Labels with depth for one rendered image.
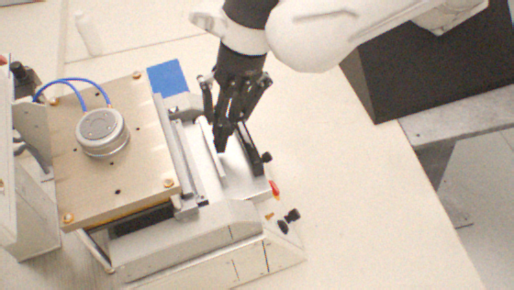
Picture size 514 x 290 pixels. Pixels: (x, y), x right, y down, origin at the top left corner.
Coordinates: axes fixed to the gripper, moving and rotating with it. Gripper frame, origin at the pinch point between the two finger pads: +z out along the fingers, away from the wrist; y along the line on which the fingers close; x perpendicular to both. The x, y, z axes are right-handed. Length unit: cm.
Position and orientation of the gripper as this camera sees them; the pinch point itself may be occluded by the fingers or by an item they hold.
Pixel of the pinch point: (221, 135)
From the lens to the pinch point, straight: 86.2
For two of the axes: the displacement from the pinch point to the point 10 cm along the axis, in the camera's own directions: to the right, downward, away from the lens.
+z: -2.3, 6.8, 7.0
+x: -3.4, -7.3, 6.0
